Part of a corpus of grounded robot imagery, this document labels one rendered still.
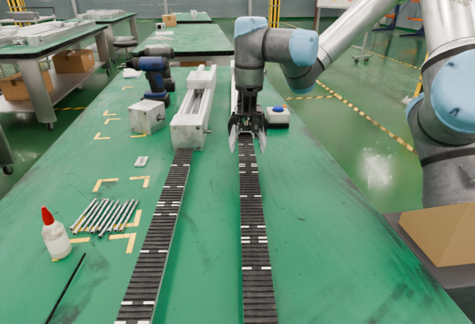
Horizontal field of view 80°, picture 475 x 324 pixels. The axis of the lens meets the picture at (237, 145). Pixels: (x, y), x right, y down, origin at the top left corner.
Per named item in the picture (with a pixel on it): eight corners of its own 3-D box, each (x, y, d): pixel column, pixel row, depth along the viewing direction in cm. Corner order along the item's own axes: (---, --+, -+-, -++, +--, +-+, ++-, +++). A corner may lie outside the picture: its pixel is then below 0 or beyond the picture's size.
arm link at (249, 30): (261, 19, 60) (227, 18, 64) (259, 71, 65) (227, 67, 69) (276, 16, 66) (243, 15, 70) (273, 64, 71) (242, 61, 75)
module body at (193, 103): (206, 139, 101) (204, 116, 97) (177, 139, 101) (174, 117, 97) (217, 78, 172) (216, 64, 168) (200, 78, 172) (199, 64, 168)
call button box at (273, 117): (288, 129, 109) (290, 113, 106) (263, 129, 109) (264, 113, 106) (285, 120, 116) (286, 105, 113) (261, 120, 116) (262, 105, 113)
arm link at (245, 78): (234, 63, 73) (265, 63, 74) (234, 81, 76) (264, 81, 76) (234, 70, 67) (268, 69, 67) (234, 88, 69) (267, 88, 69)
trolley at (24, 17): (53, 76, 476) (32, 10, 428) (15, 78, 465) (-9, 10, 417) (71, 64, 564) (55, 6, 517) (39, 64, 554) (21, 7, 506)
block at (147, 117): (157, 136, 103) (153, 112, 99) (131, 131, 107) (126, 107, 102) (172, 126, 111) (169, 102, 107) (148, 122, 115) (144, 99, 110)
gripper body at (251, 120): (234, 135, 73) (234, 89, 68) (234, 122, 81) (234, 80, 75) (264, 135, 74) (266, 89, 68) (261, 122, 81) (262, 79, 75)
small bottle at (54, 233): (68, 242, 59) (50, 197, 54) (75, 252, 57) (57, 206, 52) (48, 252, 57) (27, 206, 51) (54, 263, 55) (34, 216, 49)
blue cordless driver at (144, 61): (170, 108, 128) (165, 58, 117) (126, 109, 127) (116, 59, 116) (173, 102, 135) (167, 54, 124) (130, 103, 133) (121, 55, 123)
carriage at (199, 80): (212, 95, 127) (211, 79, 124) (187, 95, 127) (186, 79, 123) (214, 84, 141) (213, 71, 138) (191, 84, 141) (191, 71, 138)
